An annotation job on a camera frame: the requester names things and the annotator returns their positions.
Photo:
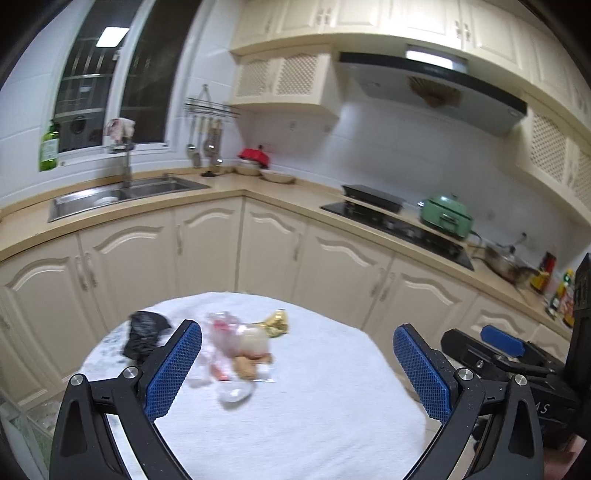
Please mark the red pot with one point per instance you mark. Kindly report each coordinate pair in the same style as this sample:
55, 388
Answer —
254, 155

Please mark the steel wok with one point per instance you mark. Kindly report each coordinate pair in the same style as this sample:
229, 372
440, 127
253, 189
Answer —
505, 265

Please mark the black plastic bag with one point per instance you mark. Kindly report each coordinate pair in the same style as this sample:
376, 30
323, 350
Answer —
143, 332

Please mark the steel spoon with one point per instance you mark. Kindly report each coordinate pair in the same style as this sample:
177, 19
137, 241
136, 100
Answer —
210, 146

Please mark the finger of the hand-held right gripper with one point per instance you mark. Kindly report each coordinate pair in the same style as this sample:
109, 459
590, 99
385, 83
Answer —
466, 350
503, 339

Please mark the window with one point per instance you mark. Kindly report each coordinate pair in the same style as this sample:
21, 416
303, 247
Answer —
152, 83

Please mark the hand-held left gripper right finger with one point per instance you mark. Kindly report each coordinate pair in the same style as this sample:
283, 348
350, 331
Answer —
422, 374

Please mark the cream kitchen cabinets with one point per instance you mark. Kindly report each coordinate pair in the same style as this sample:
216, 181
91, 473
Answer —
415, 23
129, 263

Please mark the green capped condiment bottle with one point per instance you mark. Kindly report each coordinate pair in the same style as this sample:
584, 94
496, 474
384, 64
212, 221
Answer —
561, 297

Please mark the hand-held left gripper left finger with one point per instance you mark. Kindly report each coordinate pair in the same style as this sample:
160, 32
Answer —
173, 369

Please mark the clear bag with red print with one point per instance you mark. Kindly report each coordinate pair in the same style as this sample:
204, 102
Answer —
231, 337

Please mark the range hood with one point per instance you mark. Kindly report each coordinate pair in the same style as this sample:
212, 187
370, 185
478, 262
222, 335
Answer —
438, 92

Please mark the cream upper kitchen cabinets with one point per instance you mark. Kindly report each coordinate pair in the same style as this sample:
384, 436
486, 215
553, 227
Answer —
415, 23

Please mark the gold foil wrapper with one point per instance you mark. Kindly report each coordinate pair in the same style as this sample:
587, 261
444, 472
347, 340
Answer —
277, 323

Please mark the blue patterned white cloth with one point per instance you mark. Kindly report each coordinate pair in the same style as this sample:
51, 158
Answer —
104, 350

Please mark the green electric pot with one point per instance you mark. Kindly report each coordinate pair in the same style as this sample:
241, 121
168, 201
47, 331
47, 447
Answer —
445, 217

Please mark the black grill tray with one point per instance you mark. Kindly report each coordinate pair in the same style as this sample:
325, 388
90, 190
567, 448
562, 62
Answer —
374, 196

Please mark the brown fuzzy lump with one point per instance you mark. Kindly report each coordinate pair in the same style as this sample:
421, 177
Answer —
244, 364

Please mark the red yellow condiment bottle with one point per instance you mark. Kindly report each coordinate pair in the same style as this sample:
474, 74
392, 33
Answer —
542, 277

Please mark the black gas stove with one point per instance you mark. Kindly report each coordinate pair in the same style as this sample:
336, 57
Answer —
415, 235

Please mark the steel faucet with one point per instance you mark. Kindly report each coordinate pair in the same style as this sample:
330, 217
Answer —
125, 170

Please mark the steel sink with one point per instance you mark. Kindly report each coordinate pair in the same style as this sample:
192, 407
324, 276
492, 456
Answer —
138, 191

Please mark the cream lower kitchen cabinets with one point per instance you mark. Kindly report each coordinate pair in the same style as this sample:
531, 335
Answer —
129, 263

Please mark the steel skimmer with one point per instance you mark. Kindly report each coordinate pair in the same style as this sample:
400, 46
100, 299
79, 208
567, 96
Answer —
218, 159

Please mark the steel spatula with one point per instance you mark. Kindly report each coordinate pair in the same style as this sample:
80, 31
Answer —
197, 159

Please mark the rag on faucet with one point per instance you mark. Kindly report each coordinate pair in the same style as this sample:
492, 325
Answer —
120, 129

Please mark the beige bowl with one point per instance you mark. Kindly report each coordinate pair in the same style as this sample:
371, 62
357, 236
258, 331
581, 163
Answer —
248, 170
278, 177

